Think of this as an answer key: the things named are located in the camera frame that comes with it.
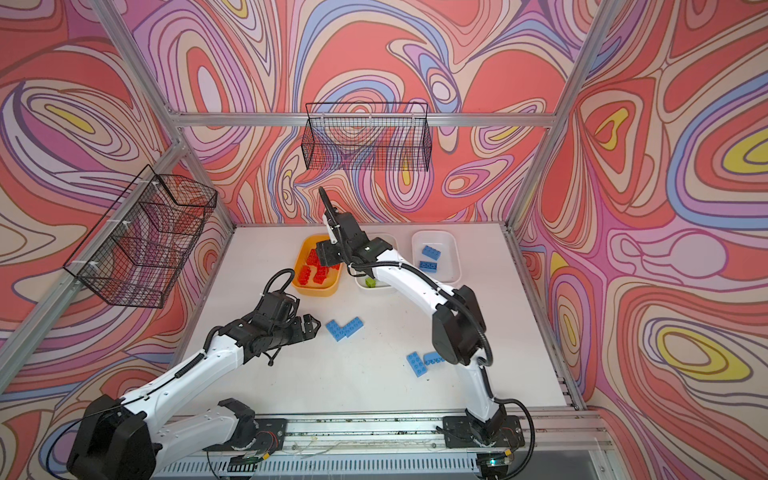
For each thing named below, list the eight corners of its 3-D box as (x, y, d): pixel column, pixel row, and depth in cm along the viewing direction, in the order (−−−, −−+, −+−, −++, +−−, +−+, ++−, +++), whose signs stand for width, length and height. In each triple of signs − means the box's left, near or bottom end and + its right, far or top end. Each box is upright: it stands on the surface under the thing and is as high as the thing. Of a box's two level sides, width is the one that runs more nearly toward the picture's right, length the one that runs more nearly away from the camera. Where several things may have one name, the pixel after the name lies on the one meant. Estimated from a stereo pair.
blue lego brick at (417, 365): (417, 378, 84) (417, 375, 83) (405, 359, 88) (405, 356, 86) (427, 371, 85) (428, 369, 84) (415, 353, 89) (415, 350, 87)
